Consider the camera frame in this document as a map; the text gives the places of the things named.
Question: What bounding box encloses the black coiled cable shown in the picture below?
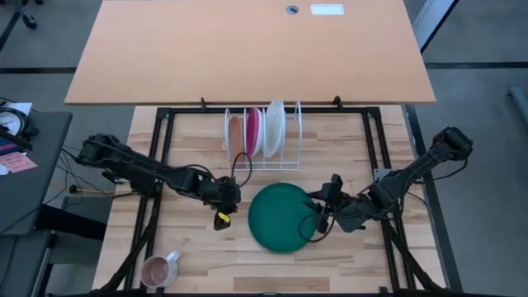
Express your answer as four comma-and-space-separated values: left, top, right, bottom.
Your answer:
0, 107, 40, 144

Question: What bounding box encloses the white perforated computer case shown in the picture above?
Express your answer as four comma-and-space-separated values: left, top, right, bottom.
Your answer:
412, 0, 460, 53

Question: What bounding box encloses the white rectangular desk plate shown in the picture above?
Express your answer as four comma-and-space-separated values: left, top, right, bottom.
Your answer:
310, 3, 345, 17

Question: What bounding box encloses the pink paper note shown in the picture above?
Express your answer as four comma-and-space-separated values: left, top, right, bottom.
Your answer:
0, 151, 39, 174

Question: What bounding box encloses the white paper sheet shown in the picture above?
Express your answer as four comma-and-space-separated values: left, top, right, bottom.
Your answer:
0, 101, 33, 125

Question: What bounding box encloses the black aluminium rig frame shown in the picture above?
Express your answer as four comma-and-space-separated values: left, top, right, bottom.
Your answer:
98, 106, 446, 296

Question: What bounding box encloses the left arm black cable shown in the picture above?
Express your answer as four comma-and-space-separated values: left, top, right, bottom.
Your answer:
229, 151, 254, 189

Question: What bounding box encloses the light tan desk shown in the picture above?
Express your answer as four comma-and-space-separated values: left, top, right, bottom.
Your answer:
64, 0, 437, 106

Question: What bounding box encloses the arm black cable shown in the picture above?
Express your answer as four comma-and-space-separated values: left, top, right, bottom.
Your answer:
297, 211, 337, 244
229, 151, 254, 189

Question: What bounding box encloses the dark grey side table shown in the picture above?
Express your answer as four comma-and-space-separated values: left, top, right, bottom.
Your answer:
0, 110, 73, 236

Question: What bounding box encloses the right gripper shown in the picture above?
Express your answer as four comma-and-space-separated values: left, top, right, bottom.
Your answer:
303, 173, 370, 234

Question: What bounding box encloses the orange plate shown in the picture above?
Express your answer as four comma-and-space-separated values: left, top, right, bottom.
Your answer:
228, 115, 247, 166

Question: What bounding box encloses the black power strip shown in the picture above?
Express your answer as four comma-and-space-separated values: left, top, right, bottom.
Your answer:
101, 171, 125, 185

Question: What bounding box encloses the blue flat item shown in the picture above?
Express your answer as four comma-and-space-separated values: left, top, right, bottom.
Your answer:
0, 138, 24, 157

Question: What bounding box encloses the black floor cable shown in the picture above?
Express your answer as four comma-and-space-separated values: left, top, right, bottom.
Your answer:
57, 150, 120, 189

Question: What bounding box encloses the black case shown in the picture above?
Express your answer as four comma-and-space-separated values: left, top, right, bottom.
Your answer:
35, 204, 109, 243

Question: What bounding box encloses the white plate with pink underside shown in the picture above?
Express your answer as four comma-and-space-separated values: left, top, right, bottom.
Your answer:
245, 106, 265, 158

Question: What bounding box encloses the pink ceramic mug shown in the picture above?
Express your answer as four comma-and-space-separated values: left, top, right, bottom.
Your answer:
139, 250, 182, 289

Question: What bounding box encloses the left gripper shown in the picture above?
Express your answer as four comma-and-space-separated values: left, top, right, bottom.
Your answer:
204, 176, 243, 232

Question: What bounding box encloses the white wire dish rack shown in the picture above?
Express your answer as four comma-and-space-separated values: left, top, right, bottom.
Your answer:
224, 98, 304, 172

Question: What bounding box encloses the black chair base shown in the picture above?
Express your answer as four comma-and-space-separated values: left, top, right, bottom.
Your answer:
12, 0, 45, 31

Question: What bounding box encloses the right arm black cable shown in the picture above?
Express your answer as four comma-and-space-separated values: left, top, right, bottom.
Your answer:
297, 211, 337, 244

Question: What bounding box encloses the white plate with green underside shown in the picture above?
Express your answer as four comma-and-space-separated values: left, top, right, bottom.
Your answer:
262, 98, 286, 159

